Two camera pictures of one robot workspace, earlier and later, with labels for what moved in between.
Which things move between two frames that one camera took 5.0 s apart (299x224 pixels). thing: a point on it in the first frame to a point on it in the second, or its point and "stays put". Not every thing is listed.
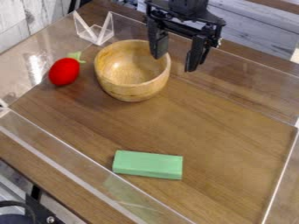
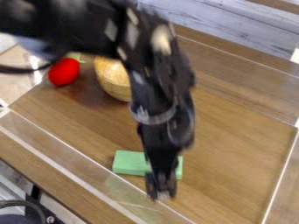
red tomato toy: x=64 y=69 stays put
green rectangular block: x=149 y=164 stays put
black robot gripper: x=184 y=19 to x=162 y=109
